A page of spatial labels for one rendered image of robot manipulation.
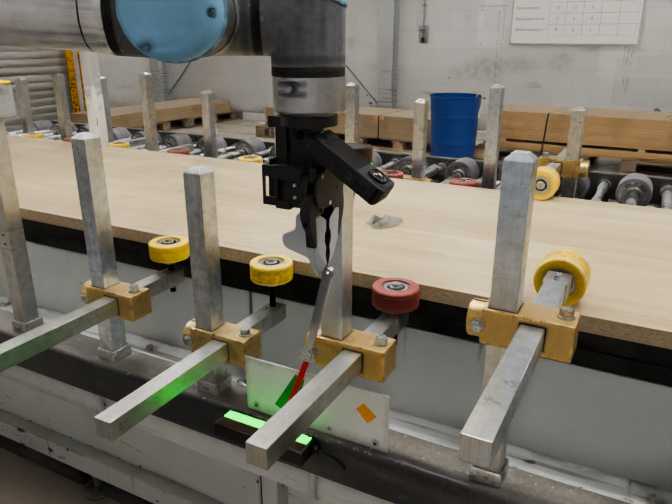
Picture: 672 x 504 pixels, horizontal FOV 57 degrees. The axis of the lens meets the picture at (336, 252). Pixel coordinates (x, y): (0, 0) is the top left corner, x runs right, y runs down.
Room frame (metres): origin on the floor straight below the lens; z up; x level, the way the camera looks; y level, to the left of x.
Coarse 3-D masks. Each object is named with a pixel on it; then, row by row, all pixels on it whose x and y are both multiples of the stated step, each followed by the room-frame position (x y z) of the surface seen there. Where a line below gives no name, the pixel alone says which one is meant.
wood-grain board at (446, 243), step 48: (48, 144) 2.38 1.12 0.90; (48, 192) 1.62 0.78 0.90; (144, 192) 1.62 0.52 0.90; (240, 192) 1.62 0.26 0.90; (432, 192) 1.62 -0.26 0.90; (480, 192) 1.62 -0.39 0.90; (144, 240) 1.27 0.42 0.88; (240, 240) 1.21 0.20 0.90; (384, 240) 1.21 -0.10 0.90; (432, 240) 1.21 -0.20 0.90; (480, 240) 1.21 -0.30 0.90; (576, 240) 1.21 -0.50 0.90; (624, 240) 1.21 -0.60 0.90; (432, 288) 0.96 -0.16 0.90; (480, 288) 0.95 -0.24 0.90; (528, 288) 0.95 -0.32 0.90; (624, 288) 0.95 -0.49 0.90; (624, 336) 0.82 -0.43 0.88
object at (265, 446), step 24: (384, 312) 0.94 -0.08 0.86; (336, 360) 0.78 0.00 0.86; (360, 360) 0.80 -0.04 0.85; (312, 384) 0.72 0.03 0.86; (336, 384) 0.73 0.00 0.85; (288, 408) 0.66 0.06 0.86; (312, 408) 0.67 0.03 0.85; (264, 432) 0.61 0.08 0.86; (288, 432) 0.62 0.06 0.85; (264, 456) 0.58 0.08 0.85
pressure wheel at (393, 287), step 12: (372, 288) 0.95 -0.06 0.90; (384, 288) 0.94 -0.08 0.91; (396, 288) 0.94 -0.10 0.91; (408, 288) 0.94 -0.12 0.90; (372, 300) 0.94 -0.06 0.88; (384, 300) 0.92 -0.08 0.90; (396, 300) 0.91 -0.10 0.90; (408, 300) 0.91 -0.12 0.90; (396, 312) 0.91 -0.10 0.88; (408, 312) 0.92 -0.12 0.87; (396, 336) 0.95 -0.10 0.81
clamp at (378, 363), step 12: (324, 336) 0.84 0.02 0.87; (348, 336) 0.84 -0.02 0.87; (360, 336) 0.84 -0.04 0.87; (372, 336) 0.84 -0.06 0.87; (324, 348) 0.83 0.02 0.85; (336, 348) 0.82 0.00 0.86; (348, 348) 0.81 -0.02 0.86; (360, 348) 0.80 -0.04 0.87; (372, 348) 0.80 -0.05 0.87; (384, 348) 0.80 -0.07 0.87; (324, 360) 0.83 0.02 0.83; (372, 360) 0.79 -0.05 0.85; (384, 360) 0.79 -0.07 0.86; (360, 372) 0.80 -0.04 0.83; (372, 372) 0.79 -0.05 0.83; (384, 372) 0.79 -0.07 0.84
